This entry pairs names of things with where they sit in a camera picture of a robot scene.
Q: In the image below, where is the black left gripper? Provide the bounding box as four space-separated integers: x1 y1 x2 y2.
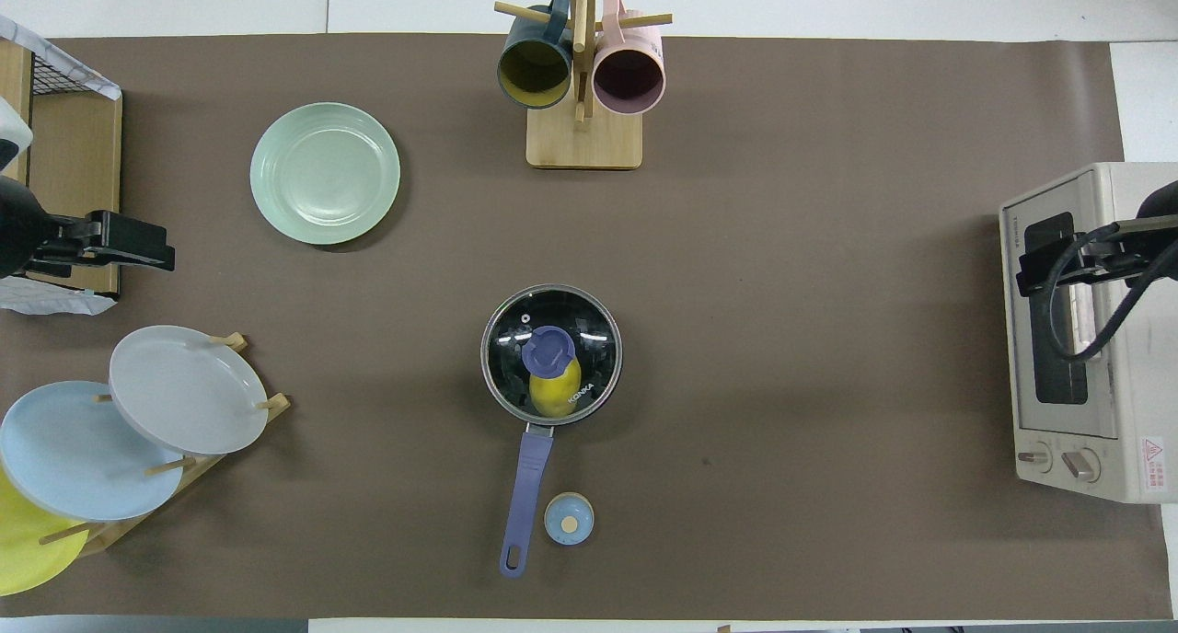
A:
0 178 177 280

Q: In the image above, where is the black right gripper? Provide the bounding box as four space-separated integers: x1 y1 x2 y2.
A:
1015 180 1178 298

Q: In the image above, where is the glass lid blue knob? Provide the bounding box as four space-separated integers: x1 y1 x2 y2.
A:
480 284 623 427

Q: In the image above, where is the yellow potato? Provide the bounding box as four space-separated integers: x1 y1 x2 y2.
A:
529 357 583 420

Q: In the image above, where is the grey plate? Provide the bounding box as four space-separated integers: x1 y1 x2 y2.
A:
109 325 271 456

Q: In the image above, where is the light green plate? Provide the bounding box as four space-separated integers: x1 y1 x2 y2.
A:
249 102 402 246

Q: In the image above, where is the light blue plate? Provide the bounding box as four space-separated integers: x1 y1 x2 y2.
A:
0 381 185 522

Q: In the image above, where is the wooden plate rack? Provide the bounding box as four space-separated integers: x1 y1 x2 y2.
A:
39 332 292 558

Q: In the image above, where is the yellow plate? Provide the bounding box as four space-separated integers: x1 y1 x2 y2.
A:
0 467 91 597

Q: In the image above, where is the dark blue pot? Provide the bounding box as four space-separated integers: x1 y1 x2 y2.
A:
480 284 624 579

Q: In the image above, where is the white patterned cloth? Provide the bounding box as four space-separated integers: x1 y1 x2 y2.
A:
0 274 119 317
0 15 122 102

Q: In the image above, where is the brown wooden board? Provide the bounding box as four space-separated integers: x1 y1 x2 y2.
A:
26 90 123 295

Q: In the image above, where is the beige toaster oven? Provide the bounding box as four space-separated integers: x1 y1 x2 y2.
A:
999 161 1178 505

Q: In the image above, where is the brown table mat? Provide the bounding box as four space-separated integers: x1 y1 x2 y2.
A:
0 33 1170 620

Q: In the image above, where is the dark teal mug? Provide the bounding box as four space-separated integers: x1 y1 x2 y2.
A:
497 0 574 110

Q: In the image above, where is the wooden mug tree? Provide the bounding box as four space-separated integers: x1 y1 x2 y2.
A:
494 0 673 170

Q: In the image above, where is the pink mug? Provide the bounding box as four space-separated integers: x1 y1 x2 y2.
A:
592 0 666 116

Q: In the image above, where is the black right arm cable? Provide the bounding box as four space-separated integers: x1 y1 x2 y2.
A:
1049 231 1178 363

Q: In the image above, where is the black wire basket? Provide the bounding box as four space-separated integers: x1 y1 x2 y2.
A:
28 44 102 98

